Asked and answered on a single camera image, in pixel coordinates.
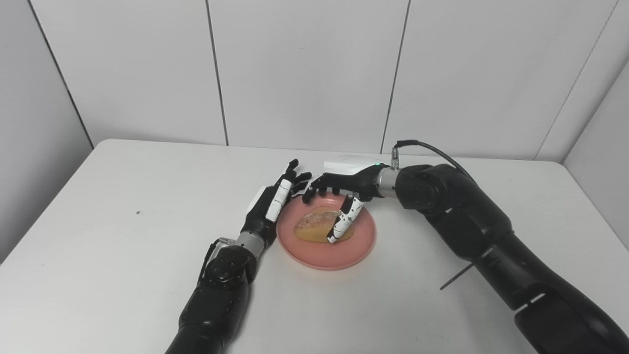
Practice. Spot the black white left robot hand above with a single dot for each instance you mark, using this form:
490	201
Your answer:
260	211

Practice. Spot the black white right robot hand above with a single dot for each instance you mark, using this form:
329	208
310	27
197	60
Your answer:
354	179

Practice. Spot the golden bread roll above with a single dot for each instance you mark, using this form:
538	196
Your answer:
314	226

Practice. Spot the pink round plate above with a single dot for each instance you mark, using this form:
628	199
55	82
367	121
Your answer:
324	255

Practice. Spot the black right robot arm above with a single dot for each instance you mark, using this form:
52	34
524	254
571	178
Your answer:
491	241

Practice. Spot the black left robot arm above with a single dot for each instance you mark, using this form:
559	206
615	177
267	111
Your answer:
216	300

